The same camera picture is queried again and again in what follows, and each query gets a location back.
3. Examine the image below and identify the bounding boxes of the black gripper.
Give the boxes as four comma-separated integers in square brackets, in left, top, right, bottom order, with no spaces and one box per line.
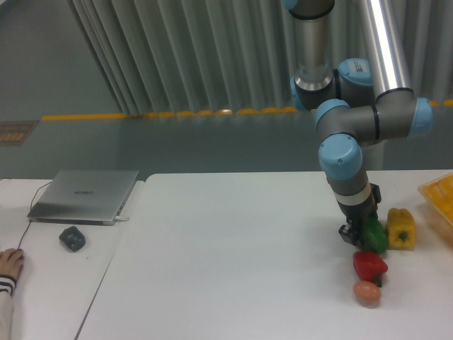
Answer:
[338,183,382,247]

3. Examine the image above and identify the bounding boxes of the green bell pepper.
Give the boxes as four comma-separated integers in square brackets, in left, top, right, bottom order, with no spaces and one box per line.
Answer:
[360,217,389,254]

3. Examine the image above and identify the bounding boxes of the striped sleeve forearm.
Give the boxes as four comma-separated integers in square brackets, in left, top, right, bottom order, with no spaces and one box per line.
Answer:
[1,275,16,340]

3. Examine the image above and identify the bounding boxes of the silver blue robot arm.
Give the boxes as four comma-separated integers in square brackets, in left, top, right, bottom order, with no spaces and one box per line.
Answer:
[283,1,433,247]

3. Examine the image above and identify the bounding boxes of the yellow plastic basket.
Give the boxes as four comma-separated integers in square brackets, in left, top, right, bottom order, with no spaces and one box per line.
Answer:
[418,172,452,246]

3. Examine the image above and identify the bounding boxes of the person's hand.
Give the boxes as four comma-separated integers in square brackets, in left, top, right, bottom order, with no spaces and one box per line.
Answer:
[0,248,22,282]

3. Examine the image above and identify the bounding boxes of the red bell pepper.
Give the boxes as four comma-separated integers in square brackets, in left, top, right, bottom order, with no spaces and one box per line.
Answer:
[352,250,388,288]

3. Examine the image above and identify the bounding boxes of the yellow bell pepper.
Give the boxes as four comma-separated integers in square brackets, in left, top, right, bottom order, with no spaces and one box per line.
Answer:
[386,208,417,250]

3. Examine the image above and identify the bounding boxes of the brown egg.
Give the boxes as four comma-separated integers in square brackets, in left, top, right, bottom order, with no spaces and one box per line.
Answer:
[353,280,382,304]

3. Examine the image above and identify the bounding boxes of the grey pleated curtain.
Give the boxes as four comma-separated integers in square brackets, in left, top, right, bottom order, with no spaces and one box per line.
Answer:
[67,1,452,115]

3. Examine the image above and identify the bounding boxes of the silver laptop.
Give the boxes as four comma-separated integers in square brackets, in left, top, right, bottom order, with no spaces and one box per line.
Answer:
[28,170,139,225]

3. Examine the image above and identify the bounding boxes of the small black box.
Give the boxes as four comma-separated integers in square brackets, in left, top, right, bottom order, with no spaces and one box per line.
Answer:
[59,226,86,252]

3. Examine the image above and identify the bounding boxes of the black mouse cable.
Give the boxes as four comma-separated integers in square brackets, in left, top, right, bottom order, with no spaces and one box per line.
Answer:
[0,176,54,251]

